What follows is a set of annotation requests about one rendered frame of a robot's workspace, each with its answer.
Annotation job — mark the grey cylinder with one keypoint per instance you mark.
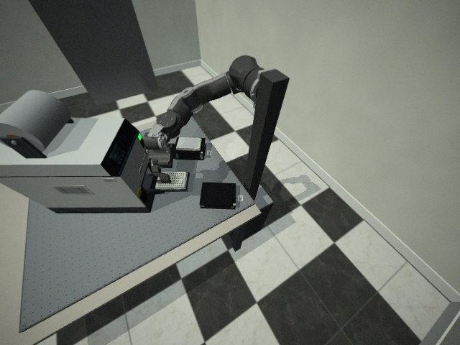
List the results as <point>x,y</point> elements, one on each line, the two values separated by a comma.
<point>37,116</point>

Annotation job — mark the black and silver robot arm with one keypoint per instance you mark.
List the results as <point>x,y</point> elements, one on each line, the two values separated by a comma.
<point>191,100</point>

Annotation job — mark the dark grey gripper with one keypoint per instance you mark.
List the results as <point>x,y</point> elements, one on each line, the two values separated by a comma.
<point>162,158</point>

